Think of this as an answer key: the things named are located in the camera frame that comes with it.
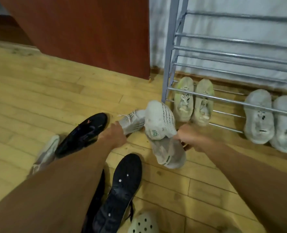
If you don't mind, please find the person's left hand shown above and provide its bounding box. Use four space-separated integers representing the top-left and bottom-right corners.
98 121 129 150

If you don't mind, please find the person's left forearm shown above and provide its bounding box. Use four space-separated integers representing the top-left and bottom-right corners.
0 136 110 233

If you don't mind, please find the white perforated clog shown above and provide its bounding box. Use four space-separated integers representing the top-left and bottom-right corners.
128 211 160 233

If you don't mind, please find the person's right forearm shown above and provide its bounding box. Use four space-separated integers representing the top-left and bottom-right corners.
201 138 287 233

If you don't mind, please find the white chunky sneaker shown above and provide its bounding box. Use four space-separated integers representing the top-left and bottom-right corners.
269 95 287 153
243 89 275 145

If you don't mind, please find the white grey knit sneaker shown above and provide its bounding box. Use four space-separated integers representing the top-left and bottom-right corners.
117 109 148 137

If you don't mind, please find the black sandal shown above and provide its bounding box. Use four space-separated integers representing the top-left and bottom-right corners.
81 168 106 233

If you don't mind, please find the person's right hand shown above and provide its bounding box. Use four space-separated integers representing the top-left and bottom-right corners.
176 124 208 154

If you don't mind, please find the black shoe with studded sole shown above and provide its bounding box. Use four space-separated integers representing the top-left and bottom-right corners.
92 153 143 233

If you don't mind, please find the reddish brown wooden cabinet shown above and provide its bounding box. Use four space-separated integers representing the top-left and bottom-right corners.
0 0 151 80

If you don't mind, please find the light grey sneaker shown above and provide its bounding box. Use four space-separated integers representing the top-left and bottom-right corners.
27 134 61 178

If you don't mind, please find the black shoe orange mark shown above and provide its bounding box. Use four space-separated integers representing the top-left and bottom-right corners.
55 112 109 158

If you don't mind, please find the cream yellow sneaker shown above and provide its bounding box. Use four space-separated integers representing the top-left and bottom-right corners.
174 77 194 122
192 78 215 126

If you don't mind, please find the white knit sneaker green logo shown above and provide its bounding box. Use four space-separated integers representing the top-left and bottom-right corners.
144 100 187 170

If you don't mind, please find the grey metal shoe rack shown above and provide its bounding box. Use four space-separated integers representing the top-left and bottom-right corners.
161 0 287 134

